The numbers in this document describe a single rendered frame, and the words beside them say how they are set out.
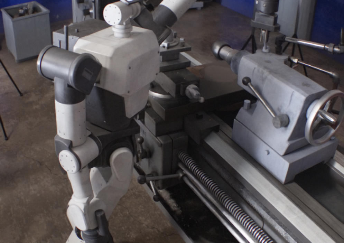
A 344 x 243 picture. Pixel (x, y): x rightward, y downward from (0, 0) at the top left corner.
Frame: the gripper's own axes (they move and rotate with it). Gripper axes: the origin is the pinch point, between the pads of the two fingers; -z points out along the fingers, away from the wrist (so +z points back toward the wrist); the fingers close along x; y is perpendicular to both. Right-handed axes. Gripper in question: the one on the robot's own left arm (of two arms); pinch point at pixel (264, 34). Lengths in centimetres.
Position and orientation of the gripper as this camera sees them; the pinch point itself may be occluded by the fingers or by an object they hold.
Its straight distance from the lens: 157.6
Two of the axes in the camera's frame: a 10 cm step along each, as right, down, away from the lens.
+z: 0.3, -8.4, -5.4
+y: 5.0, -4.5, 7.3
